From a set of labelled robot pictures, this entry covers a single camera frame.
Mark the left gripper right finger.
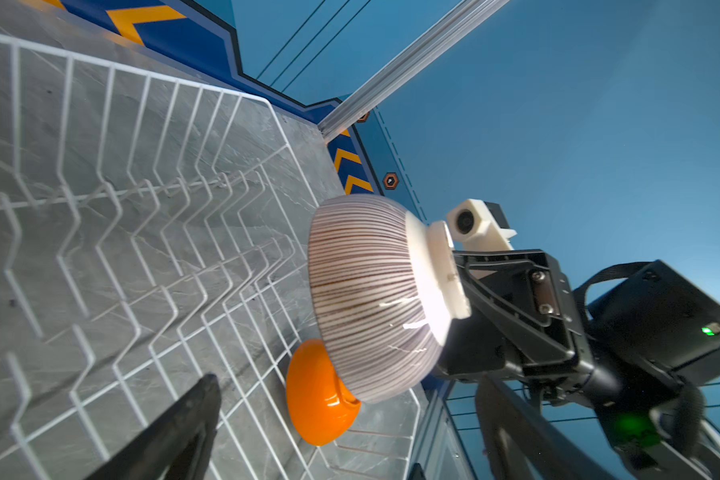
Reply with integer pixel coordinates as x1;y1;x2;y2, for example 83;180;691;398
475;375;613;479

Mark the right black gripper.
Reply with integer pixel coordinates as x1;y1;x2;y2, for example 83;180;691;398
434;250;720;416

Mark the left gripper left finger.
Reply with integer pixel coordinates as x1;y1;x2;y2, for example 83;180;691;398
89;373;221;479

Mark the white ribbed bowl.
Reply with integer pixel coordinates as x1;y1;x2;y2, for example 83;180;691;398
307;195;471;404

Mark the orange bowl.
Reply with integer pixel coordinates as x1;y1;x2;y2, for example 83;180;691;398
286;339;362;447

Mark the white wire dish rack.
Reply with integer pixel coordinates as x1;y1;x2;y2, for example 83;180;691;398
0;34;421;479

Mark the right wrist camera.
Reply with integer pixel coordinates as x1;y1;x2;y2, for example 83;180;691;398
446;199;517;252

